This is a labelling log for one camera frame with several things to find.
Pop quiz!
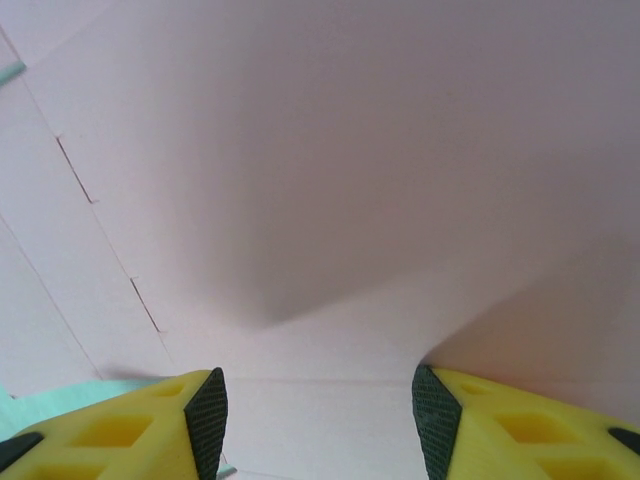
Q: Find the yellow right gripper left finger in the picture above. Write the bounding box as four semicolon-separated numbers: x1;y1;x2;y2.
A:
0;367;230;480

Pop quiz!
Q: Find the pink paper box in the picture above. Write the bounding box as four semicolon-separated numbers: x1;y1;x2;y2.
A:
0;0;640;480

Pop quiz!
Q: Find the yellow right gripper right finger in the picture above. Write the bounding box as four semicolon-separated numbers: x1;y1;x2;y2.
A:
410;364;640;480

